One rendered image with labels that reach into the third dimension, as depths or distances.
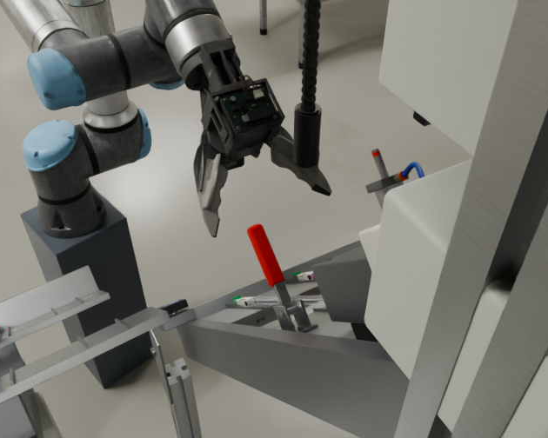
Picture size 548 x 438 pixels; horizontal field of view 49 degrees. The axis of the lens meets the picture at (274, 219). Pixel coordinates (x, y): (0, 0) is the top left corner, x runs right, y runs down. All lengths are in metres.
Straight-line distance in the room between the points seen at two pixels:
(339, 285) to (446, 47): 0.28
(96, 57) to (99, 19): 0.41
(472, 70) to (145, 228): 2.06
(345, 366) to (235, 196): 1.93
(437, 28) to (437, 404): 0.12
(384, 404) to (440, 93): 0.21
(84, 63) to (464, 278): 0.68
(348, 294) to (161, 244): 1.73
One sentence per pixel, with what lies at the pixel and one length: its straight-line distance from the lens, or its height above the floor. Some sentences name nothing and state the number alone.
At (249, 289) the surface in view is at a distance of 1.01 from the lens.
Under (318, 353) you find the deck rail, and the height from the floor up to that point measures 1.16.
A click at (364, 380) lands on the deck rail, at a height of 1.19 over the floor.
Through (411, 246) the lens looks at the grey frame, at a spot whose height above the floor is 1.37.
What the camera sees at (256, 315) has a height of 0.86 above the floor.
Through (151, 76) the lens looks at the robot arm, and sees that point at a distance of 0.83.
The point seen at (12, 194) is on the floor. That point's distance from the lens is 2.51.
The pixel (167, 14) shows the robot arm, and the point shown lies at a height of 1.20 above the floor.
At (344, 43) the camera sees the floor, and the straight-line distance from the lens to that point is 3.34.
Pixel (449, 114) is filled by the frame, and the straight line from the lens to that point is 0.20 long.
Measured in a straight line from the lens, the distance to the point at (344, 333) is 0.49.
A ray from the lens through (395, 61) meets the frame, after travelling 0.21.
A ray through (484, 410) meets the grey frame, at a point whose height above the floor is 1.34.
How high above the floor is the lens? 1.50
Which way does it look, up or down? 43 degrees down
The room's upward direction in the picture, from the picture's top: straight up
